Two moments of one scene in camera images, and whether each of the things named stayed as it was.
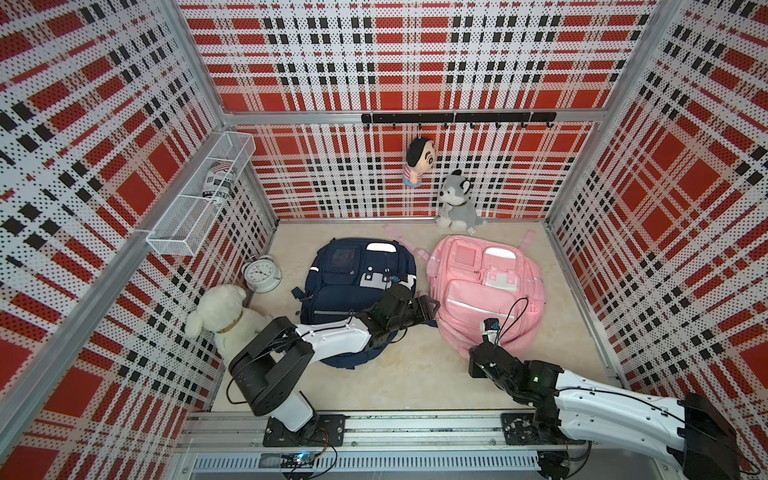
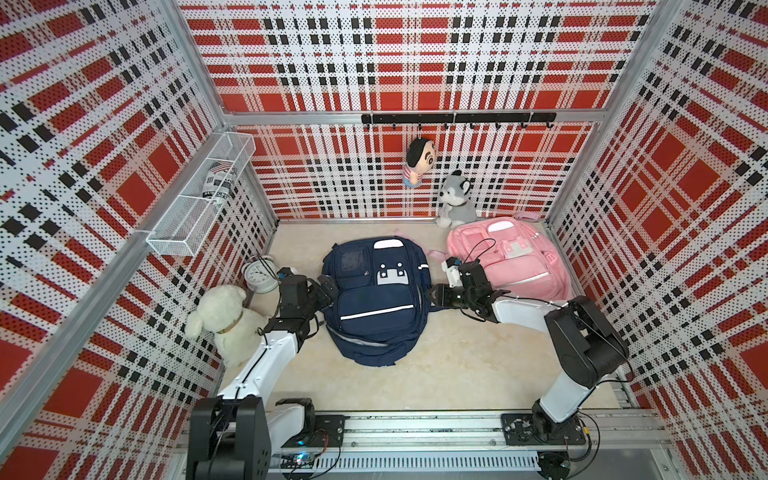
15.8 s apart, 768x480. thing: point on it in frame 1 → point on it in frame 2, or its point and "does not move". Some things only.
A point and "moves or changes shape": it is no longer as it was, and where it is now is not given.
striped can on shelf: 219,181 does not move
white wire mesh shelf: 180,228 does not move
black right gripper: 473,369 → 441,295
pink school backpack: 477,277 moves or changes shape
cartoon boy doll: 420,156 does not move
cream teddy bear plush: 220,312 does not move
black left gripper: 423,310 → 322,296
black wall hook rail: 461,117 does not move
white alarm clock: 263,275 does not move
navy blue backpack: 349,275 moves or changes shape
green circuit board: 297,460 does not move
